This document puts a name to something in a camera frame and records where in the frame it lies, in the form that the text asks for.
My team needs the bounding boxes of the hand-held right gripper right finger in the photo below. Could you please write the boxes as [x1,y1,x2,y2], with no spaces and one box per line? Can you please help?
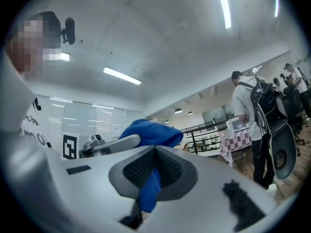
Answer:
[145,144,281,233]

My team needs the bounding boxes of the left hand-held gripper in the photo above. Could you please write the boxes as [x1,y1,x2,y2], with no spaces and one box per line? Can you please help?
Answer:
[62,133,142,161]

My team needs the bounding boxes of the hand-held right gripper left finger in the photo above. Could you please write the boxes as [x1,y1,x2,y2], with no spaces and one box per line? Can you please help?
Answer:
[1,130,156,233]

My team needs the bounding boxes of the black metal railing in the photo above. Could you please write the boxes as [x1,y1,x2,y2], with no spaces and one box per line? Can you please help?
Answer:
[181,119,235,155]

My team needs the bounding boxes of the blue cloth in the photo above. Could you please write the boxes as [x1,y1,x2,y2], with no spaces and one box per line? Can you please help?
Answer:
[118,119,185,214]

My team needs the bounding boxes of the black office chair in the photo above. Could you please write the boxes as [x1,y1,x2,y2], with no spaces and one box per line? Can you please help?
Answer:
[283,87,307,143]

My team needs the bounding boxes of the red checked tablecloth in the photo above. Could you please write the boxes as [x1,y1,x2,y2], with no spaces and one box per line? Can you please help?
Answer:
[218,129,252,166]

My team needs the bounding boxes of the black backpack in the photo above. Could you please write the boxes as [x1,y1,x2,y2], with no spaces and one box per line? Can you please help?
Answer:
[237,76,289,133]

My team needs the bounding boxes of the person's white printed shirt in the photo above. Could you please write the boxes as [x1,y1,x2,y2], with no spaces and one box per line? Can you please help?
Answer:
[0,52,63,160]

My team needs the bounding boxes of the white wall notice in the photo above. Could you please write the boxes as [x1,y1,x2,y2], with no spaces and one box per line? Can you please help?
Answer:
[112,123,122,138]

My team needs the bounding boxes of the person's head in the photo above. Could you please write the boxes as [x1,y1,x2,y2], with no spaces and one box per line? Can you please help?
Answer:
[4,11,62,76]

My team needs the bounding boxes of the white window blinds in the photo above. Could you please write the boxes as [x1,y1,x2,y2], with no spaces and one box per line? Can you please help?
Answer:
[36,95,127,143]

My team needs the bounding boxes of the black head-mounted camera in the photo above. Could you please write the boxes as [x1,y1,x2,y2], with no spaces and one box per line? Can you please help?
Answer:
[60,17,76,46]

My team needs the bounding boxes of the translucent white box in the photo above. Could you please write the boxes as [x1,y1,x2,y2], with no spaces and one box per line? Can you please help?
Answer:
[225,116,251,133]

